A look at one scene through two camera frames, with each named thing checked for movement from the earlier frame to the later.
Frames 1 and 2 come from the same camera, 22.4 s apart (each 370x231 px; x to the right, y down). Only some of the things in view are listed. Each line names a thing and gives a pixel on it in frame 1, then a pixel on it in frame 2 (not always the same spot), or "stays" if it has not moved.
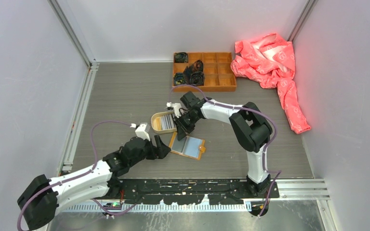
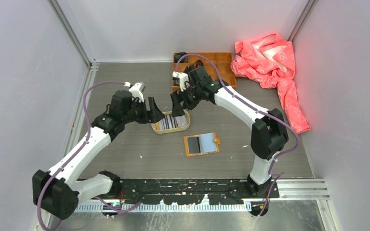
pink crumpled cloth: (270, 60) stays
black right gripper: (183, 130) -> (178, 97)
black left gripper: (159, 151) -> (152, 115)
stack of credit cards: (164, 122) stays
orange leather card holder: (191, 147) -> (202, 144)
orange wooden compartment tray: (218, 68) stays
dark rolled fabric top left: (180, 57) stays
